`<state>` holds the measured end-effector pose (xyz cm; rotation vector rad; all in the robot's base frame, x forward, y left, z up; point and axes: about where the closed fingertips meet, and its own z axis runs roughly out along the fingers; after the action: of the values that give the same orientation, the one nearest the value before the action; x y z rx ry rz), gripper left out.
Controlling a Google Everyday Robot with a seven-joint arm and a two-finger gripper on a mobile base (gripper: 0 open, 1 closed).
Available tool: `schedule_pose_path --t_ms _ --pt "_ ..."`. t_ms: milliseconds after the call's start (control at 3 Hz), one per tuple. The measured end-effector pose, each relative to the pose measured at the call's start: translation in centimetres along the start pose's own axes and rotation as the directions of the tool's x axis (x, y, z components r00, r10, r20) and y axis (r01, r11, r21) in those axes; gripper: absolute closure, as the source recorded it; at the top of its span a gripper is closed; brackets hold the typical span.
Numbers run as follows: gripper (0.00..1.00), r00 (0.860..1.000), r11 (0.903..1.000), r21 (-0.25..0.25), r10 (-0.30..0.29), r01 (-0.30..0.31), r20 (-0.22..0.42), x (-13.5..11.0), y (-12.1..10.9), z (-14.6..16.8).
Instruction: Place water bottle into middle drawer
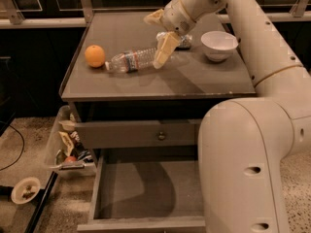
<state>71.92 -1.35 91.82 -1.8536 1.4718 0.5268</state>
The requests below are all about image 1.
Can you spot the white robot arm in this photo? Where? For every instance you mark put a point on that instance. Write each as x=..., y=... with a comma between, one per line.
x=241, y=142

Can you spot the clear plastic water bottle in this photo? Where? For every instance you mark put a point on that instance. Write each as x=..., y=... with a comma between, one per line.
x=131, y=61

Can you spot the closed grey upper drawer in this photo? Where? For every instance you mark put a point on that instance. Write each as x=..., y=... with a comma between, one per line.
x=138, y=133

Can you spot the red round item in bin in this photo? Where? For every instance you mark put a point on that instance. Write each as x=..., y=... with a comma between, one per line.
x=70, y=159

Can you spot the white ceramic bowl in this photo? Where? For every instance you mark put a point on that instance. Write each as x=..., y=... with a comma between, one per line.
x=218, y=45

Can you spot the orange fruit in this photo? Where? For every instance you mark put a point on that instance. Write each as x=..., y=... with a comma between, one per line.
x=95, y=56

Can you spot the grey metal railing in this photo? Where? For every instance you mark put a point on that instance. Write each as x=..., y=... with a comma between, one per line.
x=12, y=16

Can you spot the round brass drawer knob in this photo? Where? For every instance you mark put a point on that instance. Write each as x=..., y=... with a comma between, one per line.
x=161, y=136

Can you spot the grey drawer cabinet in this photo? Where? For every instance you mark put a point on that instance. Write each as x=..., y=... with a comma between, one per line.
x=185, y=88

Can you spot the clear plastic storage bin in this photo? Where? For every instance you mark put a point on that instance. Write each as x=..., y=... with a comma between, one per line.
x=56, y=152

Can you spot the yellow snack packet in bin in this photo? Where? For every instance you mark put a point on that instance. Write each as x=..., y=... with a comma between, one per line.
x=67, y=142

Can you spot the black floor bar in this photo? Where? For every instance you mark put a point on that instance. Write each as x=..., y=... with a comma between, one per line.
x=44, y=195

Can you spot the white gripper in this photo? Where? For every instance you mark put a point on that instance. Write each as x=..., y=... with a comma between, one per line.
x=176, y=17

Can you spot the open grey middle drawer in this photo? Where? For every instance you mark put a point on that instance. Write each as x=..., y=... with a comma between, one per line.
x=146, y=190

